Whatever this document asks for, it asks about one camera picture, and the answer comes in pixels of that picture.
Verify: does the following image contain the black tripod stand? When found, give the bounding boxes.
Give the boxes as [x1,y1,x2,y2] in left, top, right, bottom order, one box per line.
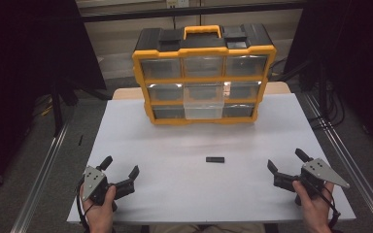
[49,76,108,138]

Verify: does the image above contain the person's left hand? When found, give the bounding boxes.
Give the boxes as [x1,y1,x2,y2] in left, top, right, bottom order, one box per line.
[80,183,118,233]

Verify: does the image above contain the white wall socket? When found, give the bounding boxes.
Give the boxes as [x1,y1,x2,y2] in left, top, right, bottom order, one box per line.
[166,0,190,10]

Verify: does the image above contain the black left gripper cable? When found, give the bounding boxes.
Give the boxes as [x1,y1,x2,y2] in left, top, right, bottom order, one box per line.
[75,183,95,233]

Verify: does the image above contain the person's lap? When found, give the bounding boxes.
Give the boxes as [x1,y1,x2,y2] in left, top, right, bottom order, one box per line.
[149,222,266,233]

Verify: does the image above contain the dark curtain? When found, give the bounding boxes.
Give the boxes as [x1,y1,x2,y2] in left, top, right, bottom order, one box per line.
[284,0,373,156]
[0,0,108,202]

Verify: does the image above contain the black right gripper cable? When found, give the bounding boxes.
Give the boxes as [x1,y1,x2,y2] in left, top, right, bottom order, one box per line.
[304,180,342,231]

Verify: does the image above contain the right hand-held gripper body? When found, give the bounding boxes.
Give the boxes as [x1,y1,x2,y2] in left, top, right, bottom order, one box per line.
[295,157,351,207]

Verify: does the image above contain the black floor cables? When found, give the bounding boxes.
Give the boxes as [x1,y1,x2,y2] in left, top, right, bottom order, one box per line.
[306,77,347,131]

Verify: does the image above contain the yellow black drawer organizer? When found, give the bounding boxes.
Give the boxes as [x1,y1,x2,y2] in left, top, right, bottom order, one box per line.
[131,24,278,126]

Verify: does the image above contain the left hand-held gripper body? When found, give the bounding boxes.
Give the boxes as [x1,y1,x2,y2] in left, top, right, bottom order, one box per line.
[82,165,117,207]

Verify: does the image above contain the aluminium floor rail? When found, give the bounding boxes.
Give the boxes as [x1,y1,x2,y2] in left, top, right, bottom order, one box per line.
[302,92,373,233]
[10,121,72,233]

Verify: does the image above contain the black horizontal bar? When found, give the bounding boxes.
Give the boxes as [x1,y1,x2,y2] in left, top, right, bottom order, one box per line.
[80,1,307,23]

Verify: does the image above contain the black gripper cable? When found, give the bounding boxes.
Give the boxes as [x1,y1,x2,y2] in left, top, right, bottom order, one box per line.
[304,180,342,231]
[75,183,95,233]

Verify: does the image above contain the person's right hand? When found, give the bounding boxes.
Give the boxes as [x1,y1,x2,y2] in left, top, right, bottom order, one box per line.
[291,180,336,233]

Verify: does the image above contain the clear plastic drawer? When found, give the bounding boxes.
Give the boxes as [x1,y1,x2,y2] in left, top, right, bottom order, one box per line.
[183,83,225,120]

